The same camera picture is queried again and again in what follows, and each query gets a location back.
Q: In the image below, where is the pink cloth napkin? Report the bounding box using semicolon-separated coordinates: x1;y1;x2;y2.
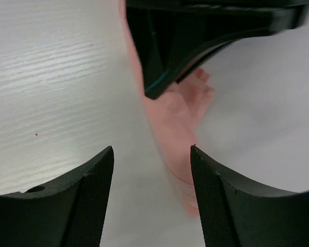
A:
119;1;215;217

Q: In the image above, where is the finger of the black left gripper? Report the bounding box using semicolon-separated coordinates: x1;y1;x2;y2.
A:
126;1;309;99

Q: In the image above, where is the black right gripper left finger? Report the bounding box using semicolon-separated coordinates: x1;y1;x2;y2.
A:
0;146;114;246

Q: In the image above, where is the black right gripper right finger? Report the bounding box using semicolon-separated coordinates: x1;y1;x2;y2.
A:
191;146;309;247

